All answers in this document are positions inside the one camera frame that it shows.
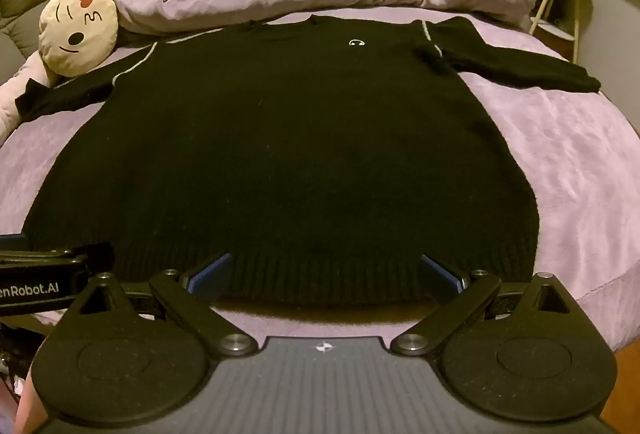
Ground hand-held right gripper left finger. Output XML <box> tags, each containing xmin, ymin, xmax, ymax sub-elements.
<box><xmin>65</xmin><ymin>252</ymin><xmax>258</xmax><ymax>360</ymax></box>

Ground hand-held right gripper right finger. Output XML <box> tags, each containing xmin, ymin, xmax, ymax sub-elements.
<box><xmin>390</xmin><ymin>254</ymin><xmax>587</xmax><ymax>357</ymax></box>

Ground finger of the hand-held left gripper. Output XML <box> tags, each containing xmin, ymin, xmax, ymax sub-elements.
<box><xmin>0</xmin><ymin>241</ymin><xmax>117</xmax><ymax>276</ymax></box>

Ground black knit sweater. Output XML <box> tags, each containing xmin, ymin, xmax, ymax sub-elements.
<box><xmin>15</xmin><ymin>14</ymin><xmax>602</xmax><ymax>307</ymax></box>

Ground person's left forearm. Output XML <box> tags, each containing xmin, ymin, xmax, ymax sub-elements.
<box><xmin>17</xmin><ymin>376</ymin><xmax>57</xmax><ymax>434</ymax></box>

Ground bed with purple sheet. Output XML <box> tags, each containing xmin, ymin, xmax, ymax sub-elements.
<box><xmin>0</xmin><ymin>0</ymin><xmax>640</xmax><ymax>355</ymax></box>

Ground pink plush pillow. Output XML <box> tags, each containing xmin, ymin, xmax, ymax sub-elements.
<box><xmin>0</xmin><ymin>48</ymin><xmax>60</xmax><ymax>146</ymax></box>

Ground yellow emoji face pillow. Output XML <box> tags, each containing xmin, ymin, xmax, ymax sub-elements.
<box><xmin>38</xmin><ymin>0</ymin><xmax>120</xmax><ymax>78</ymax></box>

